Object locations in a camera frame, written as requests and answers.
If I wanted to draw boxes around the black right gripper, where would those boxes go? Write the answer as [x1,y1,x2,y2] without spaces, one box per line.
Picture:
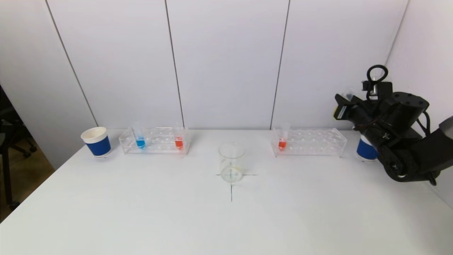
[333,93,379,130]

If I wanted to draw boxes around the clear acrylic test tube rack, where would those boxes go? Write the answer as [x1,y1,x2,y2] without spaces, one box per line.
[119,127,191,155]
[271,127,348,157]

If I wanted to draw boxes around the test tube with red pigment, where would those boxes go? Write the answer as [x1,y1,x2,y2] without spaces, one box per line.
[278,123,291,151]
[173,123,185,150]

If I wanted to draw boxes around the clear glass beaker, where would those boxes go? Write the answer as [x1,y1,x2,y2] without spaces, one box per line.
[218,142,246,183]

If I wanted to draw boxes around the test tube with blue pigment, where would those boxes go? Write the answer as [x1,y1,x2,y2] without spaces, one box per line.
[132,122,146,149]

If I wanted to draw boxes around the blue white paper cup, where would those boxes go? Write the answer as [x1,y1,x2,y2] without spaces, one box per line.
[356,134,380,162]
[81,127,112,158]

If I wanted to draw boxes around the black metal stand leg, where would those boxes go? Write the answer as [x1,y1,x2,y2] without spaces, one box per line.
[0,122,21,210]

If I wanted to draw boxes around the black looped camera cable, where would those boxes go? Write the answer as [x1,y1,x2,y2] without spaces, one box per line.
[366,65,389,101]

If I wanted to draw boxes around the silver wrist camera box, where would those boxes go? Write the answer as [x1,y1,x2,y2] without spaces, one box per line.
[361,81,393,101]

